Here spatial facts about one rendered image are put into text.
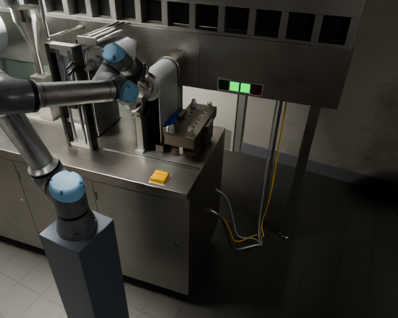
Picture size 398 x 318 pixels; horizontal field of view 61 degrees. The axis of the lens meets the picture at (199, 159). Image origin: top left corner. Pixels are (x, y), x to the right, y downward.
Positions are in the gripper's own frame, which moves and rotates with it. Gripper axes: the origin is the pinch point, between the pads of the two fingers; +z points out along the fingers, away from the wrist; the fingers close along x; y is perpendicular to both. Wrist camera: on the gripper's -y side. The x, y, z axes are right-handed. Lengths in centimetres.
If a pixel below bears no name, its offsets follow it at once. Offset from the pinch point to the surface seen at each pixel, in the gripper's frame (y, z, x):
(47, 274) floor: -117, 57, 63
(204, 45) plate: 33.2, 20.2, -16.6
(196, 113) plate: 0.5, 36.1, -16.3
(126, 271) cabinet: -99, 55, 10
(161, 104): -3.6, 11.7, -4.7
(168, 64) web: 18.4, 15.2, -2.0
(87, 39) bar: 15.3, -11.0, 28.9
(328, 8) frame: 50, 6, -73
